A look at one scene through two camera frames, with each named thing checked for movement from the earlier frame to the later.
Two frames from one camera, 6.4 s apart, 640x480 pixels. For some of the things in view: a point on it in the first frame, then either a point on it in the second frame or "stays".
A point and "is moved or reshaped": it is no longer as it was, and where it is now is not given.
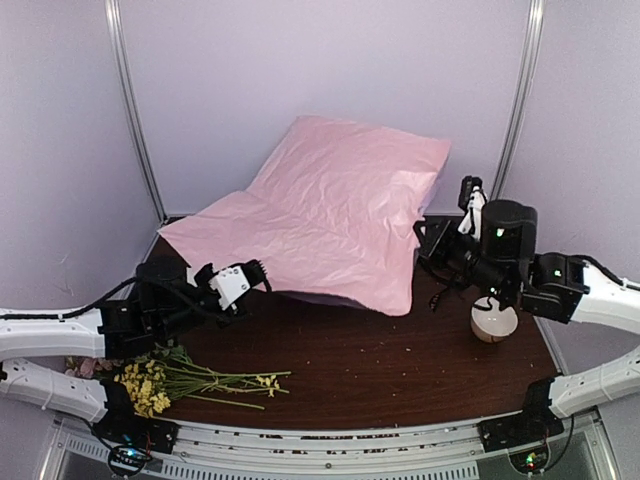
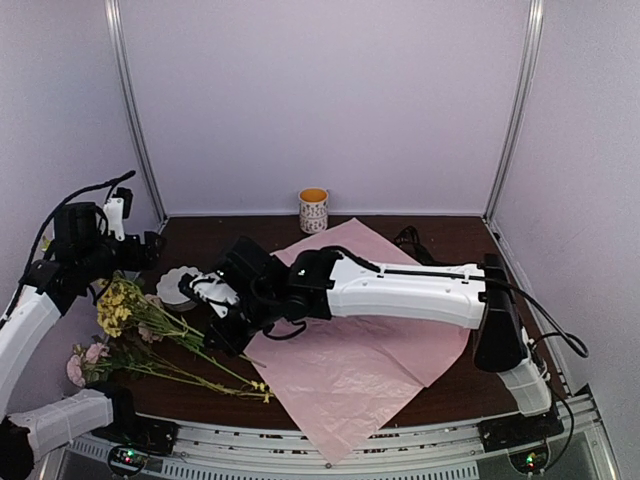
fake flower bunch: [152, 379] is moved or reshaped
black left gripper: [235, 309] -> [134, 261]
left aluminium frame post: [133, 106] stays
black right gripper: [434, 251] -> [233, 342]
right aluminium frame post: [523, 94] stays
